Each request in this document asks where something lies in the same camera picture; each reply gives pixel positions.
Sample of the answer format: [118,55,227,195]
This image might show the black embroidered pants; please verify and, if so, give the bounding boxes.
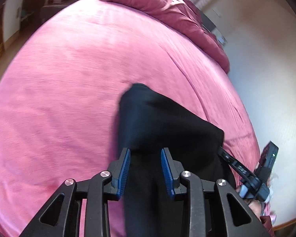
[118,84,236,236]

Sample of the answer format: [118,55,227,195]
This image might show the person right hand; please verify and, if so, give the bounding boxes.
[244,187,276,223]

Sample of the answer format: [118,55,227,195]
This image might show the pink bed sheet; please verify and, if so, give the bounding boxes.
[0,0,260,236]

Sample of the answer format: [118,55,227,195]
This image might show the crimson duvet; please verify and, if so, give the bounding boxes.
[101,0,230,73]

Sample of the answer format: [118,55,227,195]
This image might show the white cabinet with drawer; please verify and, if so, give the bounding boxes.
[2,0,23,43]

